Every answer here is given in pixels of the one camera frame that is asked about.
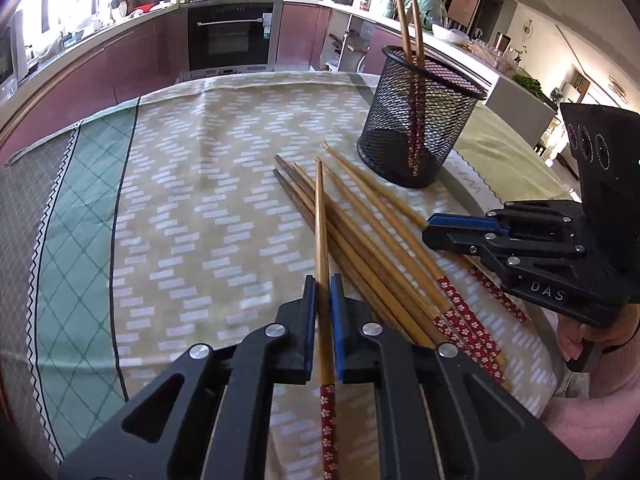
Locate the light bamboo chopstick floral end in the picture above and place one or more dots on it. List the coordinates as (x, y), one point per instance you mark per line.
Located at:
(400, 10)
(322, 240)
(415, 15)

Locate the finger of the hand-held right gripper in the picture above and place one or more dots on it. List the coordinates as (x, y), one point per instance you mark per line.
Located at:
(465, 221)
(460, 241)

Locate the black mesh utensil holder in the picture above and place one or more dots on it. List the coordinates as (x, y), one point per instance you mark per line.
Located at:
(385, 120)

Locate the bunch of wooden chopsticks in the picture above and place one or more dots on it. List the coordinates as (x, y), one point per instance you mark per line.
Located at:
(390, 285)

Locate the clear glassware set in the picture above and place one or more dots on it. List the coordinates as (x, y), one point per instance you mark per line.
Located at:
(497, 55)

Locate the patterned beige tablecloth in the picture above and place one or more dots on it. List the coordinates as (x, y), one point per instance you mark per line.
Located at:
(200, 185)

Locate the teal ceramic vase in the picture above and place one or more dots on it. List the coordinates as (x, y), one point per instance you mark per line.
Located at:
(425, 7)

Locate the person's right hand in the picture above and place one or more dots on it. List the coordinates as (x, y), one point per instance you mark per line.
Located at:
(570, 340)

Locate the white microwave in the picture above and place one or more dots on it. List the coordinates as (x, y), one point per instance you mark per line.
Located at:
(20, 50)

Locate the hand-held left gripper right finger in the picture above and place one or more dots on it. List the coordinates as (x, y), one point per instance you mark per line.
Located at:
(336, 320)

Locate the green potted plant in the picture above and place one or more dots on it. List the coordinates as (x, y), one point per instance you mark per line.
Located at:
(529, 85)

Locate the round ceiling lamp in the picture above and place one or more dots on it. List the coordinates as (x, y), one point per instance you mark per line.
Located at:
(618, 84)

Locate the built-in black oven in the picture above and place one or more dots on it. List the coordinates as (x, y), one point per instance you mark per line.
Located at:
(230, 35)

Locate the purple kitchen cabinets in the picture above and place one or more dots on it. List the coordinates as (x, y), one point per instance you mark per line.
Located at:
(140, 60)

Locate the person's right forearm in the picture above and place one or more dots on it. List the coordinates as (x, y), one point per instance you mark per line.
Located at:
(610, 410)

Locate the white bowl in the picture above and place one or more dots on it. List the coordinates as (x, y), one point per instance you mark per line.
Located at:
(450, 34)

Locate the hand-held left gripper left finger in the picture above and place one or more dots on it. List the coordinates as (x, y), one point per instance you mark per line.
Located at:
(309, 320)

